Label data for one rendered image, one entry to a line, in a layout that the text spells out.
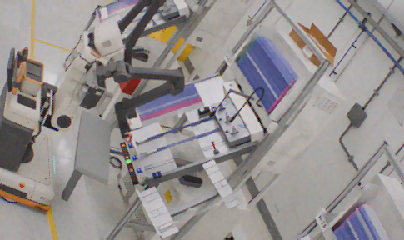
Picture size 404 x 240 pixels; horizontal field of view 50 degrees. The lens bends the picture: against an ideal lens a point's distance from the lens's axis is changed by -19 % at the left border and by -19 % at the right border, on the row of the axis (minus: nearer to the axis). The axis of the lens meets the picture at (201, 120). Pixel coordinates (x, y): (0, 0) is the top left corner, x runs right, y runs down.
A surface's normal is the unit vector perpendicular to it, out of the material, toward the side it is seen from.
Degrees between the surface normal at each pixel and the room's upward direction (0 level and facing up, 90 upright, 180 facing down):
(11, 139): 90
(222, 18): 90
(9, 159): 90
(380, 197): 90
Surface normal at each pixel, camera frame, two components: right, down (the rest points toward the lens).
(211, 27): 0.33, 0.66
